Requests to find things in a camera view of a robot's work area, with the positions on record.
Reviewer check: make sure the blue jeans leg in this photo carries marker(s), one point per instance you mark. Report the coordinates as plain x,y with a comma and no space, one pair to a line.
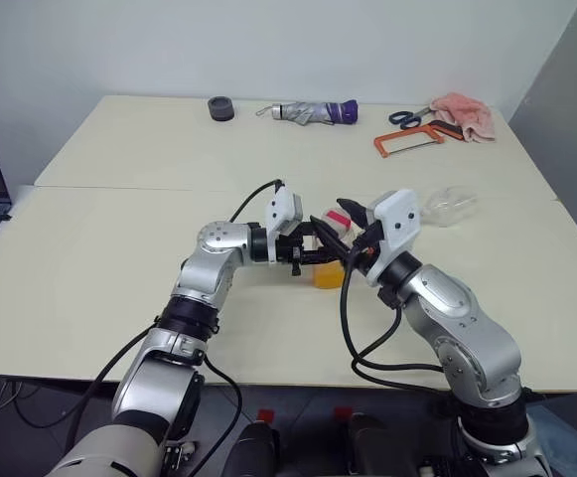
561,437

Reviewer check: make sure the red tag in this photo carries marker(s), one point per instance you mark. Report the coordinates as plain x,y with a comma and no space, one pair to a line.
342,413
265,415

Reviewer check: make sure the pink cloth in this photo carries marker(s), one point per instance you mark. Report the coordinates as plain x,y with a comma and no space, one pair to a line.
467,116

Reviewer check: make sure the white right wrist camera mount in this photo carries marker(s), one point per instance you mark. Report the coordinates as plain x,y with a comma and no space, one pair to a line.
397,218

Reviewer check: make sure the folded silver purple umbrella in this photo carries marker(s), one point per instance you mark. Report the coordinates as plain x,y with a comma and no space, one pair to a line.
318,113

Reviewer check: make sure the clear wine glass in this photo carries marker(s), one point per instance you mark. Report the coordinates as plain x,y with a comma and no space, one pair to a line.
447,208

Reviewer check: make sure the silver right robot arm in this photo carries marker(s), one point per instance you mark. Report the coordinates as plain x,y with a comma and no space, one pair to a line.
467,318

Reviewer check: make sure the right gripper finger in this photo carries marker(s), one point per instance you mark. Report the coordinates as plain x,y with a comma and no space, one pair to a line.
353,209
330,238

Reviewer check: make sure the clear bottle with orange drink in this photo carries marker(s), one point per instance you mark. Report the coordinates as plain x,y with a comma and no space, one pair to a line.
328,278

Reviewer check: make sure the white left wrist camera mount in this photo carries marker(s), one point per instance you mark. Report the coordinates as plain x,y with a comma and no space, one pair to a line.
280,211

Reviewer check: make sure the orange hacksaw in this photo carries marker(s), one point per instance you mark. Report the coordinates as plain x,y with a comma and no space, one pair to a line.
380,144

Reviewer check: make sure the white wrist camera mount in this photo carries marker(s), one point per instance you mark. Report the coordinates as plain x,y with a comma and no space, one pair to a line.
280,211
397,218

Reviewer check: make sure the dark rounded shape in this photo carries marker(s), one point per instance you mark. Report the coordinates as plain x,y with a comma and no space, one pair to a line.
255,449
367,444

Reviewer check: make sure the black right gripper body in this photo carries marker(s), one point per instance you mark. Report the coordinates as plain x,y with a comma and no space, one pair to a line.
370,243

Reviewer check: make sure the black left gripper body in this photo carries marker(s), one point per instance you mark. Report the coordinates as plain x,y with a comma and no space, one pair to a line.
288,248

